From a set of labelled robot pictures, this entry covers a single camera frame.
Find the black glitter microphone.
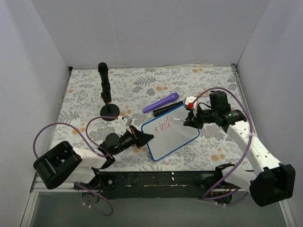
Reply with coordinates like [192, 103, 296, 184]
[152, 101, 184, 117]

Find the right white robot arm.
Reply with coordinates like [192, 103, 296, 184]
[183, 89, 296, 207]

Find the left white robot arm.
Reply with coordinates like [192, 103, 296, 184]
[33, 126, 154, 190]

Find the blue framed whiteboard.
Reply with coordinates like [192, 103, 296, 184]
[141, 105, 200, 161]

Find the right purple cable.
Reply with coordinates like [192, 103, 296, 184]
[192, 87, 254, 206]

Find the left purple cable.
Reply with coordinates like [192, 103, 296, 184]
[33, 115, 125, 217]

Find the purple cable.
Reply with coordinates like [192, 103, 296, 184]
[192, 87, 254, 206]
[33, 115, 125, 217]

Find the black microphone on stand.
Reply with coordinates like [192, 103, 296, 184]
[98, 62, 120, 121]

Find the floral table mat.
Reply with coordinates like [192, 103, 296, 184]
[50, 64, 244, 172]

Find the red whiteboard marker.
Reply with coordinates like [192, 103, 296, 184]
[171, 118, 186, 122]

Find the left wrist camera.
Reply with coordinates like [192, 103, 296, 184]
[117, 116, 133, 128]

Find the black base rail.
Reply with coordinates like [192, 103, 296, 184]
[73, 170, 234, 206]

